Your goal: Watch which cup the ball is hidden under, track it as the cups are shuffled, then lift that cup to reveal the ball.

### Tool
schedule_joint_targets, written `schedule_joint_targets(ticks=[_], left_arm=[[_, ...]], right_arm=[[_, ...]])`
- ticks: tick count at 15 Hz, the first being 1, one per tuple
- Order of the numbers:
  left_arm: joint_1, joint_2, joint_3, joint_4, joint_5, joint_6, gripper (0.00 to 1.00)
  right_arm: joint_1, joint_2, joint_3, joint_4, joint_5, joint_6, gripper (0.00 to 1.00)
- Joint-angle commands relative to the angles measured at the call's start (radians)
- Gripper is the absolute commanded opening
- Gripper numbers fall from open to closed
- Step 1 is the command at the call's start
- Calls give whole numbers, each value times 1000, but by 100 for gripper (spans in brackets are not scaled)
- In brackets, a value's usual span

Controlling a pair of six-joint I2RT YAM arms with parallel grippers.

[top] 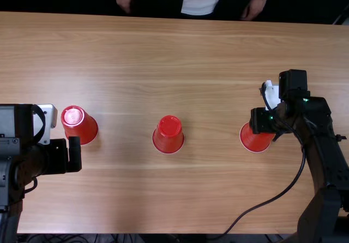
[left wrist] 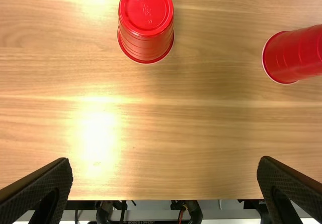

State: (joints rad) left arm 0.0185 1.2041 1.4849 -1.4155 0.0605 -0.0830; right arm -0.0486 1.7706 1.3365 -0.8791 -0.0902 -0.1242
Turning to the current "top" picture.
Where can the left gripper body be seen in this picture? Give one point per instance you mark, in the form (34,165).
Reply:
(15,125)

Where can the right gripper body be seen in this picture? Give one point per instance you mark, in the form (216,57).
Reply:
(261,121)

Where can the red cup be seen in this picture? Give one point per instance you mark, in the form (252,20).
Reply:
(252,143)
(167,136)
(81,129)

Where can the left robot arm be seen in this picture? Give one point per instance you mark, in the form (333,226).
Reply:
(41,161)

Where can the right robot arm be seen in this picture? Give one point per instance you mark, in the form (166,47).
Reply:
(321,133)

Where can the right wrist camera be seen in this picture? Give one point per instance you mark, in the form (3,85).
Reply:
(273,95)

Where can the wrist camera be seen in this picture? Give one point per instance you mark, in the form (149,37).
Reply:
(273,95)
(49,117)

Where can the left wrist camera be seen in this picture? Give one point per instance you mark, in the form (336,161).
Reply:
(49,117)

